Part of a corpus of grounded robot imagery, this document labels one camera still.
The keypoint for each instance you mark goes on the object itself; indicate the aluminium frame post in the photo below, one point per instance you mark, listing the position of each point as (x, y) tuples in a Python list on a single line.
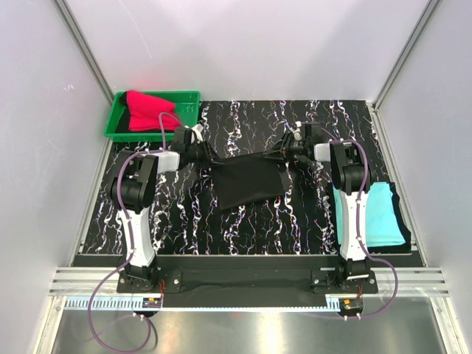
[(419, 28), (79, 38)]

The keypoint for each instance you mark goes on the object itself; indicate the green plastic bin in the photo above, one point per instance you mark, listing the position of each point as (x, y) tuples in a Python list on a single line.
[(116, 128)]

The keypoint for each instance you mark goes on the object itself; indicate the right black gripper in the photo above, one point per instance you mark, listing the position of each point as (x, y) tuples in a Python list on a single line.
[(281, 150)]

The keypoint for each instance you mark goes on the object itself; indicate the red t shirt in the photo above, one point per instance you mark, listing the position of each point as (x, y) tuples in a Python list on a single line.
[(149, 113)]

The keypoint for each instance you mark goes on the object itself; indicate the white slotted cable duct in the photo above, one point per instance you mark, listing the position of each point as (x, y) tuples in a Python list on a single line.
[(322, 304)]

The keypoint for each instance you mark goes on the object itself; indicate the black t shirt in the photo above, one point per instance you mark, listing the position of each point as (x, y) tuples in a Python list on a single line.
[(247, 179)]

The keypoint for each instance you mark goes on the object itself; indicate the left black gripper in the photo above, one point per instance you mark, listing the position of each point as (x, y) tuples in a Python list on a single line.
[(207, 161)]

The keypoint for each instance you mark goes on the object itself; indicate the black marbled table mat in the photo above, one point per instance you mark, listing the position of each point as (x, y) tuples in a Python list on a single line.
[(185, 217)]

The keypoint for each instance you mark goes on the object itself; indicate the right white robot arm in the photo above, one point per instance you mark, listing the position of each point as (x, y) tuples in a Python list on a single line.
[(351, 178)]

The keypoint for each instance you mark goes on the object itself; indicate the right aluminium frame post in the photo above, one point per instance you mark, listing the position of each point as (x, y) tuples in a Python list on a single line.
[(419, 28)]

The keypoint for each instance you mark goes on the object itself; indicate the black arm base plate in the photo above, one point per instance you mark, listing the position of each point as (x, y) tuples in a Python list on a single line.
[(321, 274)]

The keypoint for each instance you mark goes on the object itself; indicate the folded teal t shirt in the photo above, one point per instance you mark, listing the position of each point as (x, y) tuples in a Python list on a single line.
[(382, 225)]

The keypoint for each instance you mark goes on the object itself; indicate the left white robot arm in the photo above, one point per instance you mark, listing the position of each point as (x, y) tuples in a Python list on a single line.
[(132, 191)]

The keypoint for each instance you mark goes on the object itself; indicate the left aluminium frame post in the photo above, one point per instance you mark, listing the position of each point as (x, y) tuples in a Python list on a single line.
[(79, 38)]

